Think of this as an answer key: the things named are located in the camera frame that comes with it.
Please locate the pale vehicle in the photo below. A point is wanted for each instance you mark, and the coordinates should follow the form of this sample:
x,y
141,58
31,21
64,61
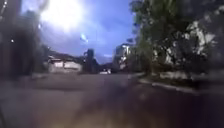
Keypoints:
x,y
105,71

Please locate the pale tall building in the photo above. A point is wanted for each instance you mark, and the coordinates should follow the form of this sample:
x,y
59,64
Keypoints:
x,y
121,55

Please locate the dark asphalt road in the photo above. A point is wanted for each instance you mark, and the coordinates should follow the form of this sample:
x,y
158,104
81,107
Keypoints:
x,y
93,103

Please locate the pale concrete kerb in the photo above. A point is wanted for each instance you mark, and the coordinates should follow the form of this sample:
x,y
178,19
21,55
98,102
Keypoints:
x,y
166,86

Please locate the green leafy tree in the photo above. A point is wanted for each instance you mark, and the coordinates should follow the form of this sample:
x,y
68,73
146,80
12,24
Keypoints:
x,y
173,36

